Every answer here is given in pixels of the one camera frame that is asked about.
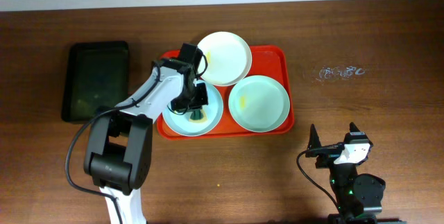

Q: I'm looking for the yellow green sponge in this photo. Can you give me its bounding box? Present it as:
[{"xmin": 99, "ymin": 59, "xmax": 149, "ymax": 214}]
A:
[{"xmin": 189, "ymin": 109, "xmax": 207, "ymax": 123}]

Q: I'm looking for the light blue plate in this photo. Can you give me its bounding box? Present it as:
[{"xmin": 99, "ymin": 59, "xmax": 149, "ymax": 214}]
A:
[{"xmin": 162, "ymin": 80, "xmax": 223, "ymax": 137}]

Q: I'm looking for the white plate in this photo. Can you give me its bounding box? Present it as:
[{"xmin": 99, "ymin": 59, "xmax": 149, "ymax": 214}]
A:
[{"xmin": 198, "ymin": 31, "xmax": 253, "ymax": 87}]

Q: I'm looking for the light green plate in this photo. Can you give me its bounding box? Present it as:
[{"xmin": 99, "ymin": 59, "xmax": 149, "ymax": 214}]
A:
[{"xmin": 228, "ymin": 75, "xmax": 291, "ymax": 132}]

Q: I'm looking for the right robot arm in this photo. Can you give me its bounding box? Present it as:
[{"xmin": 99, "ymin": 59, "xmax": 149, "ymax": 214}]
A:
[{"xmin": 305, "ymin": 123, "xmax": 386, "ymax": 224}]

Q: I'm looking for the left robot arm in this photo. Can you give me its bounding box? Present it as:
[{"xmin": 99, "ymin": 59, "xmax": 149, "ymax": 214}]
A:
[{"xmin": 84, "ymin": 44, "xmax": 207, "ymax": 223}]

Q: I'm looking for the red plastic tray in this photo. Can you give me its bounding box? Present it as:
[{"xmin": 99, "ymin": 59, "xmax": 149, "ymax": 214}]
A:
[{"xmin": 156, "ymin": 45, "xmax": 294, "ymax": 140}]

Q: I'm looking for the black rectangular water tray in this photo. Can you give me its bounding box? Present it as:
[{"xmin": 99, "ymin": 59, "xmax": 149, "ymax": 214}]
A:
[{"xmin": 61, "ymin": 41, "xmax": 130, "ymax": 123}]

